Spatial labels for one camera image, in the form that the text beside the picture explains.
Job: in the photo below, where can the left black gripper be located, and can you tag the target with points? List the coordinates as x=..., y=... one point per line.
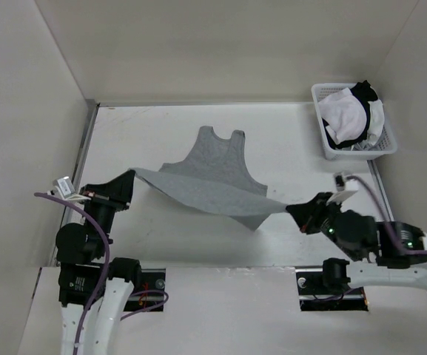
x=116, y=192

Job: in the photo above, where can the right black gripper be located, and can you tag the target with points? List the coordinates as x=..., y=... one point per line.
x=307, y=213

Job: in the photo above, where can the grey tank top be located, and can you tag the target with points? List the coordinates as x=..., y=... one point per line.
x=213, y=178

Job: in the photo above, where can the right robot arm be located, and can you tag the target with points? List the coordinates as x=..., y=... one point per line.
x=377, y=253

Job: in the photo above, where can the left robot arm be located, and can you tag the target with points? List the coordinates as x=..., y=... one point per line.
x=93, y=287

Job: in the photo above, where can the white tank top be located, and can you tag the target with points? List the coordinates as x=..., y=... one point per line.
x=378, y=118

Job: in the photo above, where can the black tank top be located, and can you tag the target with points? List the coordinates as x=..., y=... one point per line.
x=346, y=115

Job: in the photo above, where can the white plastic basket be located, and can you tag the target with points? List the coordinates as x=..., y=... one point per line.
x=386, y=144

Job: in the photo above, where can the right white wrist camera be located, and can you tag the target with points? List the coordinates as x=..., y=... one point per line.
x=345, y=188

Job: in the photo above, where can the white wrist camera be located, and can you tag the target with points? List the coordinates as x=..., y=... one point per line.
x=345, y=188
x=64, y=188

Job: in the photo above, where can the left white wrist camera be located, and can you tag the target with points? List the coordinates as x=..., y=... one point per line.
x=64, y=188

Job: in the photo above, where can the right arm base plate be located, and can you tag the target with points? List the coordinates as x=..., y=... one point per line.
x=314, y=295

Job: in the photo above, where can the metal table edge rail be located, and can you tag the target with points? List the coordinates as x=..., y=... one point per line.
x=92, y=111

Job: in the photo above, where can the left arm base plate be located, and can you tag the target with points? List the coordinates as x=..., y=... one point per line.
x=149, y=292

